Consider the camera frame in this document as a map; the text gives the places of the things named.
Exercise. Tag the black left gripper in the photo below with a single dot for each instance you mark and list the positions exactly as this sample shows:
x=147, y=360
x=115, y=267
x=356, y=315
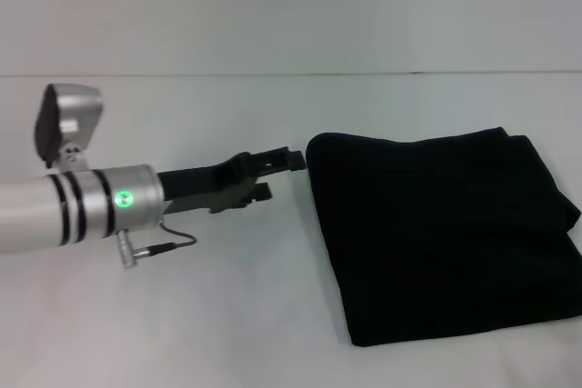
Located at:
x=204, y=188

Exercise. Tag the black shirt with FREE print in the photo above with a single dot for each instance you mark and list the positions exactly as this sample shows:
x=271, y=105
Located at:
x=436, y=233

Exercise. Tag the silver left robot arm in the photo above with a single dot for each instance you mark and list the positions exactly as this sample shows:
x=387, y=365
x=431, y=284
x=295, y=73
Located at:
x=77, y=211

